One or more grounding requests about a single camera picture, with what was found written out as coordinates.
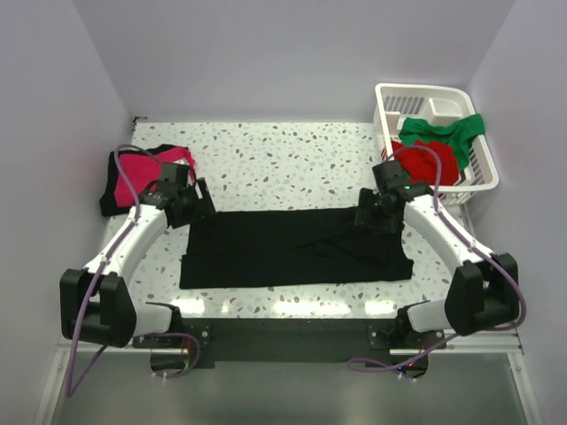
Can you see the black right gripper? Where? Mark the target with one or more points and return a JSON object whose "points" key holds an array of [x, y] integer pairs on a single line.
{"points": [[365, 217]]}

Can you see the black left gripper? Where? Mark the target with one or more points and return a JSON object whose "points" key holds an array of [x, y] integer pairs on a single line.
{"points": [[198, 212]]}

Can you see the black t shirt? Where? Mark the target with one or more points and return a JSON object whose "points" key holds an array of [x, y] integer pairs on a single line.
{"points": [[108, 207], [284, 248]]}

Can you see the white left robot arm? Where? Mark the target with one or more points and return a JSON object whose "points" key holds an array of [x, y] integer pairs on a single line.
{"points": [[95, 304]]}

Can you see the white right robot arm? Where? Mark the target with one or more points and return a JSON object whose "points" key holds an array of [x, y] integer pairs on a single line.
{"points": [[483, 293]]}

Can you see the folded pink t shirt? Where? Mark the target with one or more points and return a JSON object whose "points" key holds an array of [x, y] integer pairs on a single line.
{"points": [[141, 169]]}

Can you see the folded black t shirt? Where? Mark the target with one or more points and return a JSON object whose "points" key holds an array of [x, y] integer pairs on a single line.
{"points": [[108, 207]]}

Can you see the green t shirt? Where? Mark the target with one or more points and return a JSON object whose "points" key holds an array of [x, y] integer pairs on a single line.
{"points": [[458, 136]]}

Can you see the white plastic laundry basket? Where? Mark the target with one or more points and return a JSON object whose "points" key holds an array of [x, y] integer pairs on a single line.
{"points": [[439, 106]]}

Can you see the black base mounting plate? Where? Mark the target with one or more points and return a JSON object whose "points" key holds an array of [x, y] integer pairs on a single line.
{"points": [[211, 342]]}

